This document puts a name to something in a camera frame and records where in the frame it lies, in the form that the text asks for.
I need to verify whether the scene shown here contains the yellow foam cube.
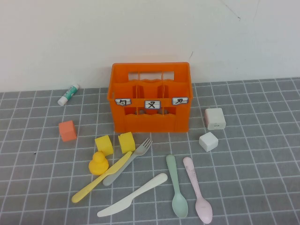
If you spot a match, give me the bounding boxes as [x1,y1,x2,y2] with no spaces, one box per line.
[118,132,136,155]
[94,135,114,157]

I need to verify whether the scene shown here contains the paper label fork character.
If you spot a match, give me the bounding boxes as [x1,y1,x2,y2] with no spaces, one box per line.
[144,100,162,110]

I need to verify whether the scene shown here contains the yellow plastic knife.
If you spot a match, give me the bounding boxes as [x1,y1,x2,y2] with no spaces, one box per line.
[71,151,133,203]

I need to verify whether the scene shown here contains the paper label spoon character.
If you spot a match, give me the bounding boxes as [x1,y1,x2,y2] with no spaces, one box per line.
[114,98,132,107]

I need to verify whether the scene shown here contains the paper label knife character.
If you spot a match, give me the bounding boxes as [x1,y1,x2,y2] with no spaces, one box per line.
[172,97,189,105]

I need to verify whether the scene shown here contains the yellow rubber duck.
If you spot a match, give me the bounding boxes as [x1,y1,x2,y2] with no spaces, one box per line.
[88,151,110,176]

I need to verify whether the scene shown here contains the orange plastic cutlery holder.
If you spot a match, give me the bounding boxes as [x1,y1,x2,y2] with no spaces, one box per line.
[107,61,194,133]

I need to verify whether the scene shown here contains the cream white plastic knife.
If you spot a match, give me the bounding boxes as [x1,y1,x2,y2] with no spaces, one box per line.
[97,172,169,218]

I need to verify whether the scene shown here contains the white plastic cube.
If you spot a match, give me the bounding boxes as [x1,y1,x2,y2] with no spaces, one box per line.
[199,132,219,152]

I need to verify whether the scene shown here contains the grey grid table mat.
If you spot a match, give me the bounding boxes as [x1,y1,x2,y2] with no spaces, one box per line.
[0,77,300,225]

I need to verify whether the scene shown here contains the white green glue stick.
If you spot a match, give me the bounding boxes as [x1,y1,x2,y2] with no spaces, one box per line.
[57,83,80,106]

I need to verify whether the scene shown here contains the white USB wall charger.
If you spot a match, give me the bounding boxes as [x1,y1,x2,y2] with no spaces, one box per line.
[204,107,227,131]

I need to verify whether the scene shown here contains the green plastic spoon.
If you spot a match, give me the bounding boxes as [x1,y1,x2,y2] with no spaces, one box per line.
[165,154,189,219]

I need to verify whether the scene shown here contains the grey plastic fork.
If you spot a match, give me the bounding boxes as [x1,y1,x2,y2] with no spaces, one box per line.
[102,137,153,187]

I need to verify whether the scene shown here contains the pink plastic spoon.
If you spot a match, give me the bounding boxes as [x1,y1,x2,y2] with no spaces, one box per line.
[182,157,213,224]

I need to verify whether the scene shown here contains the orange foam cube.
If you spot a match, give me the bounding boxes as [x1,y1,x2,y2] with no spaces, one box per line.
[58,120,77,143]

